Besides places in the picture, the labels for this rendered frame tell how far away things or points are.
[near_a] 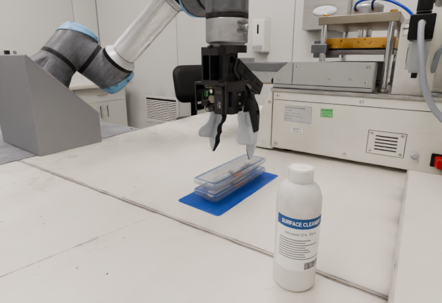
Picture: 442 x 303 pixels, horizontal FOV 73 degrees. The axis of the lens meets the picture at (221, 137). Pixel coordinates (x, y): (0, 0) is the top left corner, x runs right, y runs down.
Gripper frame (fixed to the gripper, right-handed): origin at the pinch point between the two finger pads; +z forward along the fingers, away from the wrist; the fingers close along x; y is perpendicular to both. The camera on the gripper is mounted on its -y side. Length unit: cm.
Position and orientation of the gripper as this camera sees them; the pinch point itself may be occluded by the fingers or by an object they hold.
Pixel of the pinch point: (233, 149)
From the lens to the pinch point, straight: 60.6
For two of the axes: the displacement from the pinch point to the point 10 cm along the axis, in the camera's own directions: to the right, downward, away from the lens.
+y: -6.0, 2.2, -7.7
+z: 0.0, 9.6, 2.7
